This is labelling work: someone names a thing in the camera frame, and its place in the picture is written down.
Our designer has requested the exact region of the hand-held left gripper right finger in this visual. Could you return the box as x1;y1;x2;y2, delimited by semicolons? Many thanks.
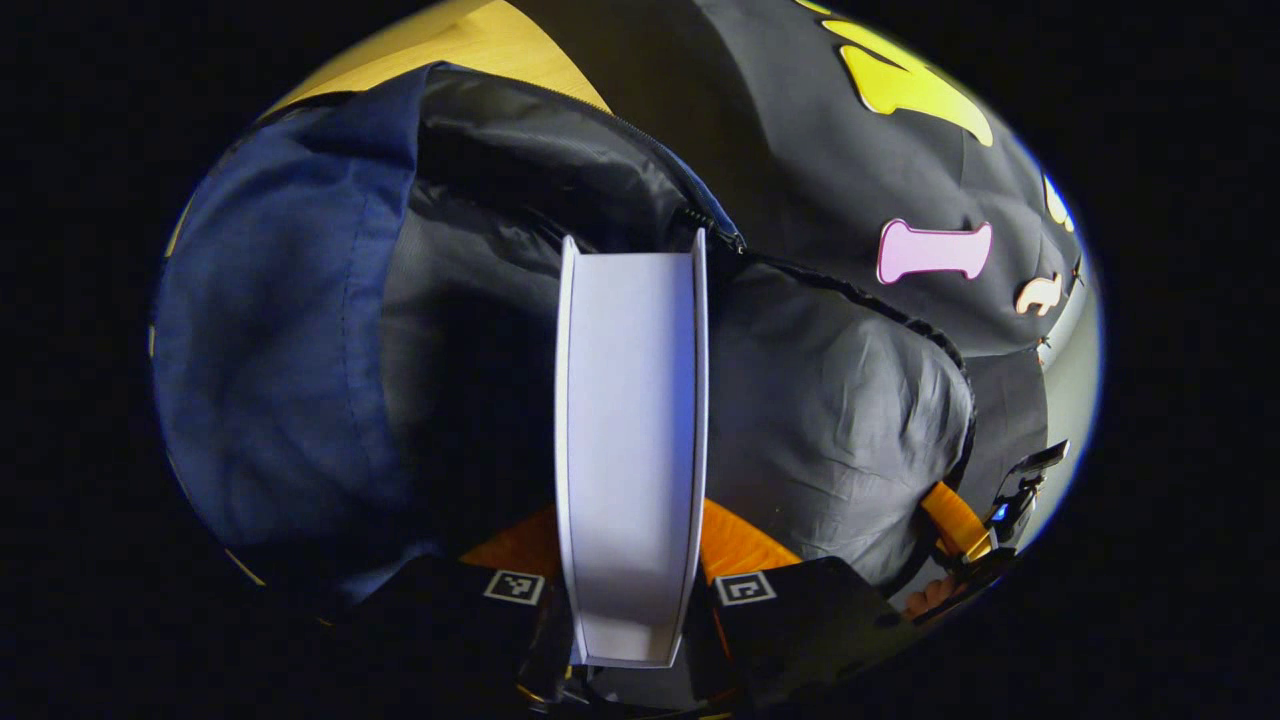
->
684;497;903;703

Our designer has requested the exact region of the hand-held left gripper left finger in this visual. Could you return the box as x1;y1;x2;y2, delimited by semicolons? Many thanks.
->
338;505;578;703

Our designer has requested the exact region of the lavender cover book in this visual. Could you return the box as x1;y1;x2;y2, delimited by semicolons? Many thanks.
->
554;227;710;669

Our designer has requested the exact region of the blue schoolbag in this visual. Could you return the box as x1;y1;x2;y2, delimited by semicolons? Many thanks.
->
150;62;978;603

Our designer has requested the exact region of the black backdrop cloth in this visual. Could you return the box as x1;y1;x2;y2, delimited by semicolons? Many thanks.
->
520;0;1093;521

